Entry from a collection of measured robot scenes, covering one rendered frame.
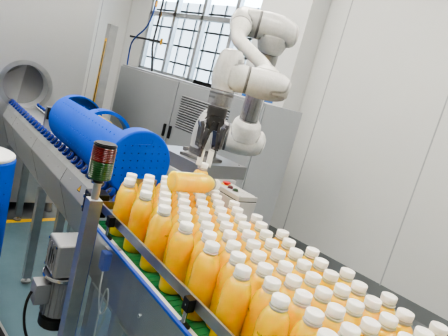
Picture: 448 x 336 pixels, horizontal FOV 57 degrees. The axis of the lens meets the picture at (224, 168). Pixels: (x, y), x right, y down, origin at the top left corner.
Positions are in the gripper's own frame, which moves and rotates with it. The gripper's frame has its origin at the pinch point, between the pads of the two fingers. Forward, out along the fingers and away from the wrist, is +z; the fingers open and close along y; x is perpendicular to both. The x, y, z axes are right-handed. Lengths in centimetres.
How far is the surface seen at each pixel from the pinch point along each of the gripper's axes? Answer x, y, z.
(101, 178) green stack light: 23, 49, 4
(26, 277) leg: -121, 21, 116
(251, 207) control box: 12.3, -18.8, 15.0
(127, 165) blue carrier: -24.9, 18.7, 12.4
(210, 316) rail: 61, 34, 23
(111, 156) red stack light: 23, 48, -3
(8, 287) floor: -119, 31, 121
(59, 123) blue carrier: -92, 27, 12
